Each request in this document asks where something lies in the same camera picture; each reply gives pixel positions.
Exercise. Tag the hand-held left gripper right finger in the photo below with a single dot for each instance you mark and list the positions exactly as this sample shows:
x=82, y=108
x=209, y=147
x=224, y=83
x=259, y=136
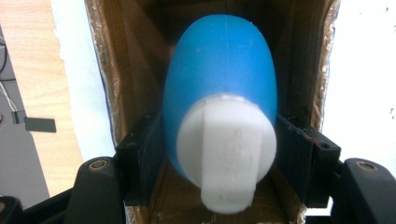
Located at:
x=305, y=161

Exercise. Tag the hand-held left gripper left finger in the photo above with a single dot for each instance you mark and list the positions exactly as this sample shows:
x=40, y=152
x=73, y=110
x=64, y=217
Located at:
x=141, y=161

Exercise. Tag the blue cardboard box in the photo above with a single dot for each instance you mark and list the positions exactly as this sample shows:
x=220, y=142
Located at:
x=137, y=62

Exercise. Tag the blue bottle with white cap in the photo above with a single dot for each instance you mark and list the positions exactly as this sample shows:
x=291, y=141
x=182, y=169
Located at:
x=221, y=68

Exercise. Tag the white table mat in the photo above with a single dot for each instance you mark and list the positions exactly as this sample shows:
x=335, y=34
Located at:
x=81, y=77

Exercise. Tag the black tape piece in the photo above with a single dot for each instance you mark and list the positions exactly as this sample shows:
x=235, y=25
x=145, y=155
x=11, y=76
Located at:
x=40, y=124

